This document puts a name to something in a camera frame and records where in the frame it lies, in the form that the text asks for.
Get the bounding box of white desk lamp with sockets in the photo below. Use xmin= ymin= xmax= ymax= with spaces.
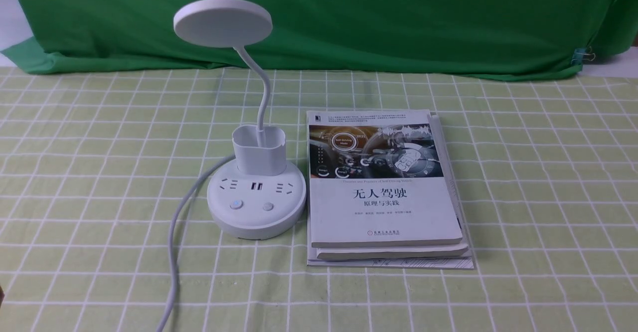
xmin=171 ymin=0 xmax=306 ymax=240

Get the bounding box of self-driving book white cover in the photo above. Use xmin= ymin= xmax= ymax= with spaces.
xmin=306 ymin=110 xmax=464 ymax=249

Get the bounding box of middle book in stack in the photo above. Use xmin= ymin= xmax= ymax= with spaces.
xmin=315 ymin=114 xmax=470 ymax=261

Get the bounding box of bottom paper manual in stack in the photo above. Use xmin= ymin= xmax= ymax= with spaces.
xmin=307 ymin=117 xmax=475 ymax=270

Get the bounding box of green backdrop cloth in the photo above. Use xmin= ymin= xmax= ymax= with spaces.
xmin=1 ymin=0 xmax=637 ymax=81

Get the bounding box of green checkered tablecloth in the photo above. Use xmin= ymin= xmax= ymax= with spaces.
xmin=0 ymin=68 xmax=638 ymax=332

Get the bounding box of blue binder clip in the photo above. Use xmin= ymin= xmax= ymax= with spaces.
xmin=570 ymin=46 xmax=596 ymax=66

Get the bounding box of white lamp power cable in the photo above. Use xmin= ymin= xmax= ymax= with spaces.
xmin=156 ymin=154 xmax=236 ymax=332

